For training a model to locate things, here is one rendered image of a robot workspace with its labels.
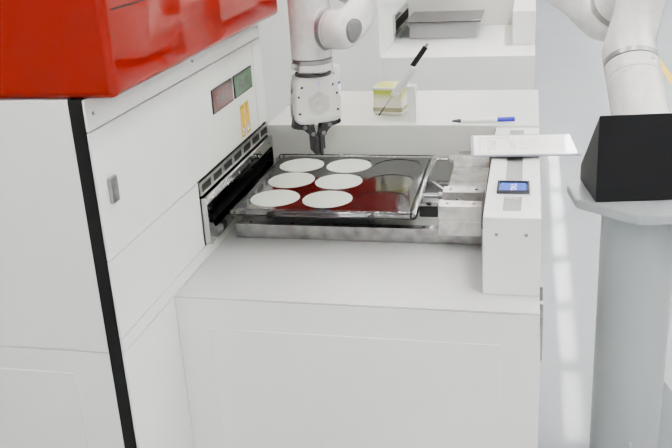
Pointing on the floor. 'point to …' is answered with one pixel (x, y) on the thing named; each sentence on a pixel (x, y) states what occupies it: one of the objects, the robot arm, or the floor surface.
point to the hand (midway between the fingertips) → (317, 143)
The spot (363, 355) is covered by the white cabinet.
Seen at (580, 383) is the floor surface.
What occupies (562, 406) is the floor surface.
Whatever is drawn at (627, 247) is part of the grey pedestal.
